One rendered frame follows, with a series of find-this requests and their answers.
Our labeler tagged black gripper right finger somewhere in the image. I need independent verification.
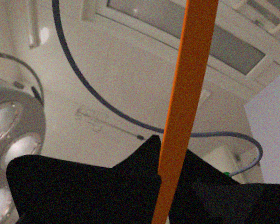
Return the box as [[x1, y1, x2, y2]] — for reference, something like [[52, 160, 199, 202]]
[[167, 148, 280, 224]]

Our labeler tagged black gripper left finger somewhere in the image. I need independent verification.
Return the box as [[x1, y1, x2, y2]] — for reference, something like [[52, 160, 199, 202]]
[[6, 134, 161, 224]]

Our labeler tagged orange handle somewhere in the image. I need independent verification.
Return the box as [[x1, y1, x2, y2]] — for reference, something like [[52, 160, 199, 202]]
[[151, 0, 219, 224]]

